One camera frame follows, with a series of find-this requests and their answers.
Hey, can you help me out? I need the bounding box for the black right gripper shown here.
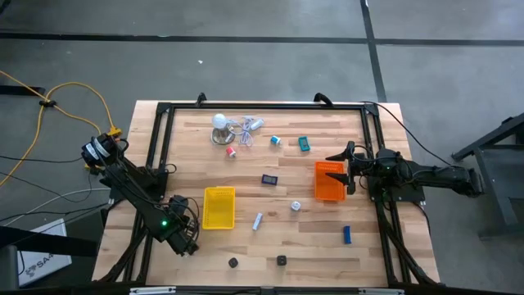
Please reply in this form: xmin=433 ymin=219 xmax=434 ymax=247
xmin=326 ymin=141 xmax=372 ymax=196

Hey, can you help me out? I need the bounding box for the white floor cable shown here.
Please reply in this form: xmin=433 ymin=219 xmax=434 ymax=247
xmin=0 ymin=187 xmax=111 ymax=227

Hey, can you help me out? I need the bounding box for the white bulb brass lamp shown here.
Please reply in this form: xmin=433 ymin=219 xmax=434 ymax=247
xmin=210 ymin=113 xmax=237 ymax=147

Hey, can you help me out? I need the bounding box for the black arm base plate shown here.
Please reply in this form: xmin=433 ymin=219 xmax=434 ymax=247
xmin=108 ymin=166 xmax=169 ymax=202
xmin=367 ymin=170 xmax=427 ymax=204

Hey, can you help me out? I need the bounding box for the yellow extension cable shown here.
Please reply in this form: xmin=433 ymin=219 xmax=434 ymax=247
xmin=0 ymin=69 xmax=123 ymax=188

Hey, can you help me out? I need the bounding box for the white power cord with switch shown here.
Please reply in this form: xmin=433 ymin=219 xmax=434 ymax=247
xmin=224 ymin=116 xmax=265 ymax=148

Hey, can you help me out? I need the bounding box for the black metal table frame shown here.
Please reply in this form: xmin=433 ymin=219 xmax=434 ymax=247
xmin=451 ymin=112 xmax=524 ymax=241

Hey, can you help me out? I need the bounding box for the black flat bar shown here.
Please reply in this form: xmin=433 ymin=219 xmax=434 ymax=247
xmin=0 ymin=225 xmax=99 ymax=258
xmin=0 ymin=84 xmax=46 ymax=97

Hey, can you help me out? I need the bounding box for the white printed sign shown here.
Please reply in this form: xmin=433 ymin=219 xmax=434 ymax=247
xmin=18 ymin=218 xmax=73 ymax=288

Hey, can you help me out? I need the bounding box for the orange plastic basket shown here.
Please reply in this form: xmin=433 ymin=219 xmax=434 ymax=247
xmin=314 ymin=161 xmax=347 ymax=202

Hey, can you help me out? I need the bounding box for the black floor cable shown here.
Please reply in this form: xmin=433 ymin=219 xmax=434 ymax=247
xmin=0 ymin=154 xmax=87 ymax=164

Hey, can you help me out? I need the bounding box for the yellow plastic basket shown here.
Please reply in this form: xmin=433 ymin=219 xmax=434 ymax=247
xmin=201 ymin=186 xmax=237 ymax=231

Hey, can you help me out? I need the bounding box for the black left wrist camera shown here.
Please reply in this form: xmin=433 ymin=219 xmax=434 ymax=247
xmin=169 ymin=195 xmax=190 ymax=214

